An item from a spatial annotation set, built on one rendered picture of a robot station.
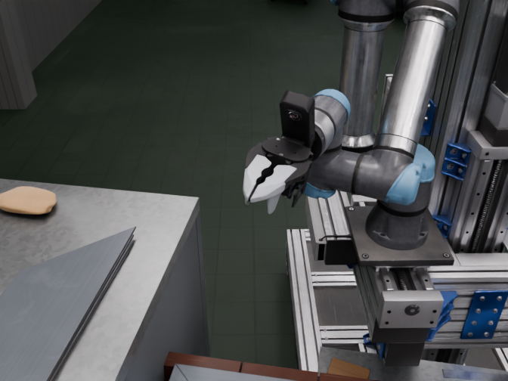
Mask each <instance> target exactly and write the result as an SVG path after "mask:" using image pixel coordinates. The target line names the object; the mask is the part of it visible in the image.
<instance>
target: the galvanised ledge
mask: <svg viewBox="0 0 508 381"><path fill-rule="evenodd" d="M332 358H337V359H339V360H342V361H346V362H349V363H351V364H355V365H358V366H360V367H365V368H367V369H370V376H369V379H373V380H379V381H473V380H464V379H446V378H444V374H443V371H442V369H445V370H463V371H472V372H483V373H500V374H508V371H505V370H495V369H488V368H483V367H471V366H466V365H459V364H449V363H442V362H437V361H426V360H420V364H419V366H401V367H385V365H384V363H383V360H382V359H380V356H379V354H374V353H368V352H357V351H351V350H345V349H339V348H328V347H322V346H320V350H319V359H318V369H317V371H318V374H317V376H320V373H327V371H328V369H329V366H330V363H331V361H332Z"/></svg>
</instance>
